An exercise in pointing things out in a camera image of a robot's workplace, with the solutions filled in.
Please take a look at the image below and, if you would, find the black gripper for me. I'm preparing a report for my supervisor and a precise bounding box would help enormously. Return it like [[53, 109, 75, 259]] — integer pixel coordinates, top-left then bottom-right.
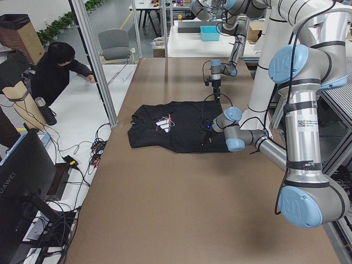
[[199, 131, 212, 146], [211, 79, 221, 100]]

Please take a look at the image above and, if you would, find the black printed t-shirt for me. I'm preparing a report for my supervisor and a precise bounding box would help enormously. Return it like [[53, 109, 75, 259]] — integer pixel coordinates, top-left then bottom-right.
[[128, 101, 228, 153]]

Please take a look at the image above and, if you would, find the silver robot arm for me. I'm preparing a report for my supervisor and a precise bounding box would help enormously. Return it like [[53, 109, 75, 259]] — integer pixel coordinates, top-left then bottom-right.
[[209, 1, 267, 100], [202, 41, 349, 228]]

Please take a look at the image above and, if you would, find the person in black clothes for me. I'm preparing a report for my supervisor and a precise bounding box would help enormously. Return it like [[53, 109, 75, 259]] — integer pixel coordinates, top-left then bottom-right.
[[31, 41, 95, 106]]

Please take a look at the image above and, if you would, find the blue plastic bin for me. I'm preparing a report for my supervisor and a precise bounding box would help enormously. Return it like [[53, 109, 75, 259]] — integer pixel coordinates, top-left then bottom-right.
[[200, 25, 219, 42]]

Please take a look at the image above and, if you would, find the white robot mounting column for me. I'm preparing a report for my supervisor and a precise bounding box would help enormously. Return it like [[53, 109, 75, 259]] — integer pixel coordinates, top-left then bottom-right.
[[240, 1, 351, 130]]

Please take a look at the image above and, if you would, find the red black usb hub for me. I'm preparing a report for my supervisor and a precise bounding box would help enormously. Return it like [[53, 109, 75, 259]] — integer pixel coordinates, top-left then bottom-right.
[[89, 138, 107, 168]]

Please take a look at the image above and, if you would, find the grey office chair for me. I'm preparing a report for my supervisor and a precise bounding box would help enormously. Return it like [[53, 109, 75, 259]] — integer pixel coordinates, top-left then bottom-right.
[[98, 29, 135, 64]]

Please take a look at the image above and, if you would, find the black power adapter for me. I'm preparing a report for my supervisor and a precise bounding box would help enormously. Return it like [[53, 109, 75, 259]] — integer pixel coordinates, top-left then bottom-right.
[[62, 155, 78, 169]]

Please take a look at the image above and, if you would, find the black thermos bottle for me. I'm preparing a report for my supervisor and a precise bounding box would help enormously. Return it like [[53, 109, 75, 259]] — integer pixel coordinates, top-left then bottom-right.
[[35, 97, 57, 125]]

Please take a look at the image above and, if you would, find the black Huawei monitor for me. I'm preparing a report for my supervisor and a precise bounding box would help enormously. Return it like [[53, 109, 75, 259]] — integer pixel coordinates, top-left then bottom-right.
[[1, 130, 58, 255]]

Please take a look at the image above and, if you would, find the brown cardboard box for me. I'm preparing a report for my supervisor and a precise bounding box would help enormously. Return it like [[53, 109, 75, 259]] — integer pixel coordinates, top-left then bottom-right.
[[1, 14, 45, 64]]

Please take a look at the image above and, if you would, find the aluminium frame post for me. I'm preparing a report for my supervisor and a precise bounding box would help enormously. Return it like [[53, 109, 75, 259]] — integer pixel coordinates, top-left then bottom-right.
[[68, 0, 118, 128]]

